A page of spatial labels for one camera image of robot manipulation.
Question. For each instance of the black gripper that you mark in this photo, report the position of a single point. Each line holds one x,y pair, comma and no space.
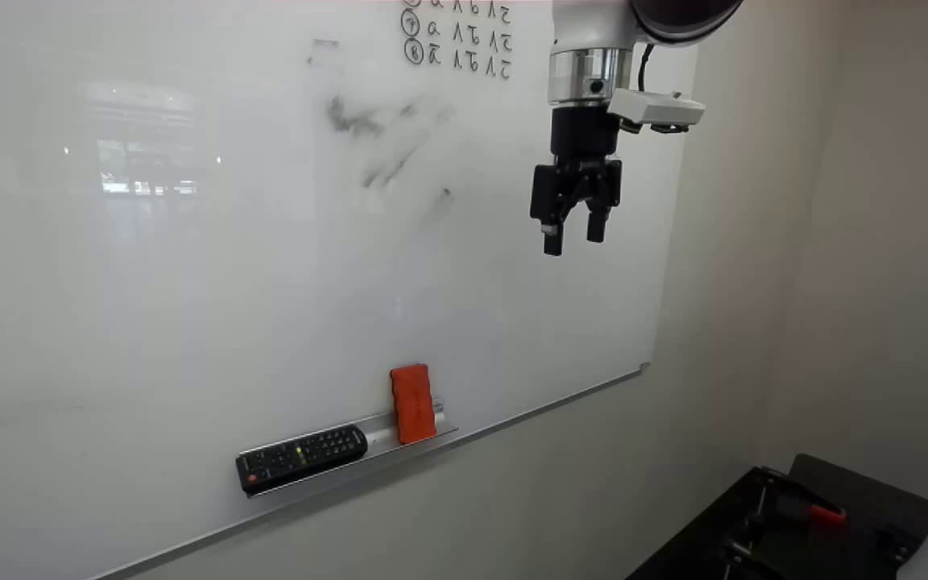
585,139

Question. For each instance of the orange whiteboard eraser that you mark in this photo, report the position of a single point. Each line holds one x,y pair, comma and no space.
413,405

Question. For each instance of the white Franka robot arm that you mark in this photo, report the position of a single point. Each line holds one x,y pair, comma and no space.
594,42

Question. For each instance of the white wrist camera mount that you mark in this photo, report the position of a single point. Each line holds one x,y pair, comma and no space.
652,109

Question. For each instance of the white wall whiteboard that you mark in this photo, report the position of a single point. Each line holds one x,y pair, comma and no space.
163,270

